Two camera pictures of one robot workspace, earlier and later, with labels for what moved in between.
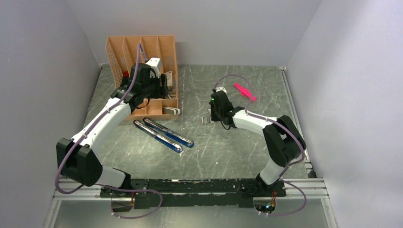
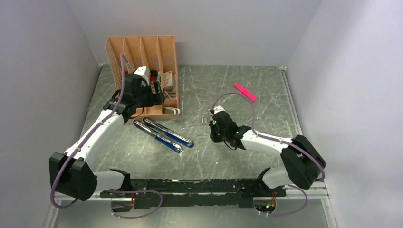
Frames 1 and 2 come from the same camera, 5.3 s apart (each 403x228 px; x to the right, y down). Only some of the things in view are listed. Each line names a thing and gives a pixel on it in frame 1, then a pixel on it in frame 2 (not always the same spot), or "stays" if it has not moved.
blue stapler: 158,137 stays
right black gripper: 213,118 to 212,136
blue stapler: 182,140 stays
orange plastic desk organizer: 121,51 stays
